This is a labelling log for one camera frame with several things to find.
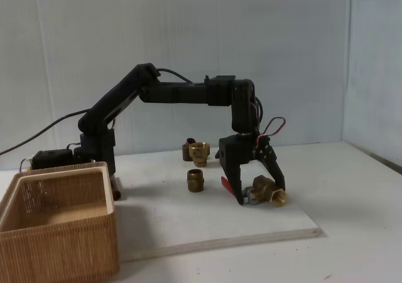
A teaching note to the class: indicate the brown copper pipe piece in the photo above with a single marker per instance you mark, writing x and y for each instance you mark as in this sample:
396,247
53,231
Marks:
117,190

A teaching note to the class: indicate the slatted wooden box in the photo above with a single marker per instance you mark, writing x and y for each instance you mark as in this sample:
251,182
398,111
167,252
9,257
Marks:
63,251

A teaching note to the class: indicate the brass threaded nipple fitting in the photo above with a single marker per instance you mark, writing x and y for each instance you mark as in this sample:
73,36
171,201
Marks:
195,182

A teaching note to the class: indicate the brass reducer fitting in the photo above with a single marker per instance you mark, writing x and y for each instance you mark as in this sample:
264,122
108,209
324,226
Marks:
199,152

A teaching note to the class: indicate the white plywood board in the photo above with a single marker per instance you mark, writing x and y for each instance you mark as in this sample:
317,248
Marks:
194,217

